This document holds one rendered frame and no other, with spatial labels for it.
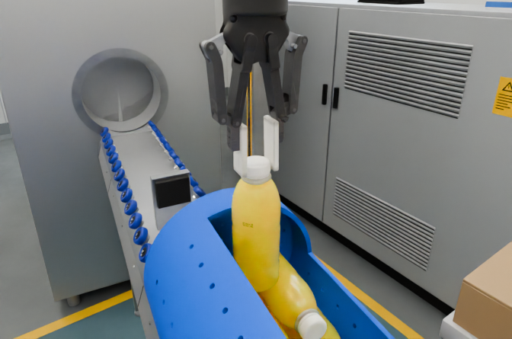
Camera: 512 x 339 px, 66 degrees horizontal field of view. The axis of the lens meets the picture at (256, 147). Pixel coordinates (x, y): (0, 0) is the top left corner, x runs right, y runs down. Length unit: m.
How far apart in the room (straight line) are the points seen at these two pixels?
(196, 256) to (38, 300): 2.00
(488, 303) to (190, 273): 0.47
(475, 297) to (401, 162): 1.38
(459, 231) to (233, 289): 1.64
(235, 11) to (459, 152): 1.57
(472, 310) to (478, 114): 1.16
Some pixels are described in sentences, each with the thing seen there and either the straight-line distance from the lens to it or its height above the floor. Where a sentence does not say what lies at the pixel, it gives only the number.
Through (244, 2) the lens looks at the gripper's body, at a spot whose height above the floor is 1.53.
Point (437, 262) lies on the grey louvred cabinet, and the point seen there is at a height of 0.29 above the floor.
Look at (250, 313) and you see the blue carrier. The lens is 0.45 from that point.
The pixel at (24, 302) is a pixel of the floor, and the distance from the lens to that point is 2.53.
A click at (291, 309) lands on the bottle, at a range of 0.61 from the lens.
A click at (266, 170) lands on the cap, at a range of 0.51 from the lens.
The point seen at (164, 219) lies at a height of 0.96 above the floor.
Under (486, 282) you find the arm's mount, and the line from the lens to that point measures 0.77.
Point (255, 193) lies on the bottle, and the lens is 0.52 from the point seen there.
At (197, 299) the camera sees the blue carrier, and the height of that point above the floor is 1.19.
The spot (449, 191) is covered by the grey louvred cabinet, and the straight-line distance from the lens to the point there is 1.99.
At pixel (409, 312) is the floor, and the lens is 2.30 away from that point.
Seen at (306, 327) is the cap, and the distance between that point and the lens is 0.59.
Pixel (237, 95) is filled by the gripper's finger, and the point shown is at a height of 1.42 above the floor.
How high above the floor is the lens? 1.54
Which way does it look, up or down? 23 degrees down
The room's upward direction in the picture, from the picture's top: straight up
